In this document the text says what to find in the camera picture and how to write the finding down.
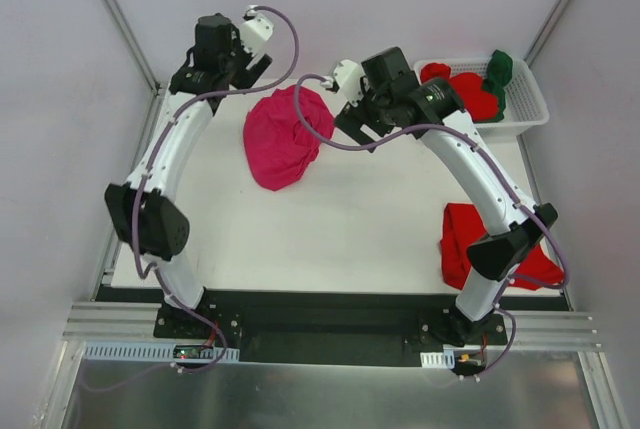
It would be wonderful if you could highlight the magenta t shirt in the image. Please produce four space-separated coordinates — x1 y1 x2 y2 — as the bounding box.
243 86 334 191

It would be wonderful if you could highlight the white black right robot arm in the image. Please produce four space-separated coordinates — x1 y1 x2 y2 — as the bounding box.
326 47 558 347

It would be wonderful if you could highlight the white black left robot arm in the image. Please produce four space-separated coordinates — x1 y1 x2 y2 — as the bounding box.
104 10 274 338

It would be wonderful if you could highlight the red t shirt in basket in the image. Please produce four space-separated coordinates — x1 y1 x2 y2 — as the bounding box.
419 62 503 123

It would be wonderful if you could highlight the green t shirt in basket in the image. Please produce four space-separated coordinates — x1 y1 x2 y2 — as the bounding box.
482 49 513 122

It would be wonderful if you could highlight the white plastic laundry basket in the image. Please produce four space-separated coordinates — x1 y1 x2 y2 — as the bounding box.
413 56 549 140

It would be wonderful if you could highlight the folded red t shirt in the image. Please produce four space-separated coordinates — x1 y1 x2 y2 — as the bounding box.
440 203 564 291

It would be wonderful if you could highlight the black centre base bar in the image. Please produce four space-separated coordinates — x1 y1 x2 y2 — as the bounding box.
94 287 574 368

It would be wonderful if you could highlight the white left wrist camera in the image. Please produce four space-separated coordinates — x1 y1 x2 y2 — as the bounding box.
239 6 274 57

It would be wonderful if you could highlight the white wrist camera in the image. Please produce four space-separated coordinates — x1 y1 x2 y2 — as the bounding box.
239 6 274 57
320 59 366 105

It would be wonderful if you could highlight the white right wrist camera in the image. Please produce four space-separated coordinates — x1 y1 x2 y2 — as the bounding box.
320 59 366 105

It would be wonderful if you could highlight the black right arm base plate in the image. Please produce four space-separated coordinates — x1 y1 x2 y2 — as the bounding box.
418 306 508 348

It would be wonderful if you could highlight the white right cable duct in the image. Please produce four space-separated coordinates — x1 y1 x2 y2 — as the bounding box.
420 350 455 370

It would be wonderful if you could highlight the white cable duct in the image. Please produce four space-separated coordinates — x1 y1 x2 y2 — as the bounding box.
84 342 240 364
420 350 455 370

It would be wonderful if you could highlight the aluminium right frame rail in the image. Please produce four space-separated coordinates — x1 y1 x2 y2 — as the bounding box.
524 0 574 66

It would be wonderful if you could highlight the aluminium frame rail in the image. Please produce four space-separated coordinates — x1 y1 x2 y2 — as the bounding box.
524 0 574 66
88 0 162 302
63 301 605 352

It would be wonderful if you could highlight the aluminium left frame rail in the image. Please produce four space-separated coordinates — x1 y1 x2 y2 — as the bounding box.
88 0 162 302

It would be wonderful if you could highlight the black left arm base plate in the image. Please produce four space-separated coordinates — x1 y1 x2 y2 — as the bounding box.
153 302 242 344

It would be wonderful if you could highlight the aluminium front frame rail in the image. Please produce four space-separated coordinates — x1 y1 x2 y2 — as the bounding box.
63 301 605 352

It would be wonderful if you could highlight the white left cable duct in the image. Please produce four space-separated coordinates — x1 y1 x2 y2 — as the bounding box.
84 342 240 364

